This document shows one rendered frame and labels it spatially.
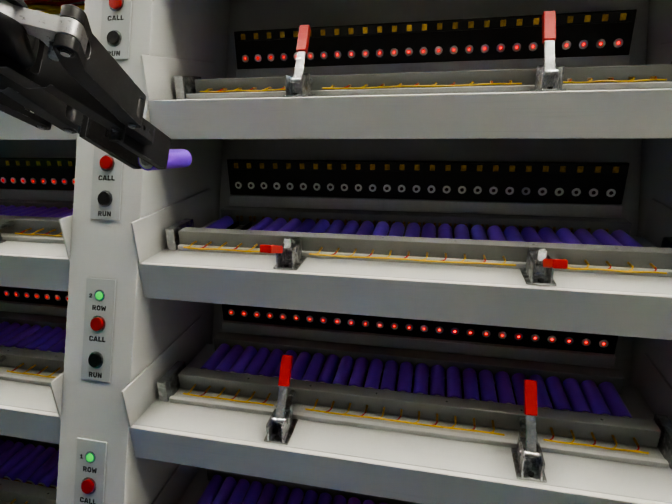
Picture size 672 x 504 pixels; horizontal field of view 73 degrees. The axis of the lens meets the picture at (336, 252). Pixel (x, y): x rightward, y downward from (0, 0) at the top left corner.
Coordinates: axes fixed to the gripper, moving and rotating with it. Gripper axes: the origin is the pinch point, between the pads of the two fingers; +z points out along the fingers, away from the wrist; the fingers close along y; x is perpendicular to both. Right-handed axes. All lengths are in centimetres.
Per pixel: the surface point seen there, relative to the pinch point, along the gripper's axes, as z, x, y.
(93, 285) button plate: 16.2, 11.5, 14.3
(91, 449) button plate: 19.5, 30.7, 13.3
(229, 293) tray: 17.4, 11.2, -2.8
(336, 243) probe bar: 19.7, 4.3, -14.3
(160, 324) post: 22.5, 15.5, 8.6
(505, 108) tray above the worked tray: 13.2, -9.1, -31.9
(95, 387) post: 18.5, 23.5, 13.4
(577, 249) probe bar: 19.3, 3.8, -40.3
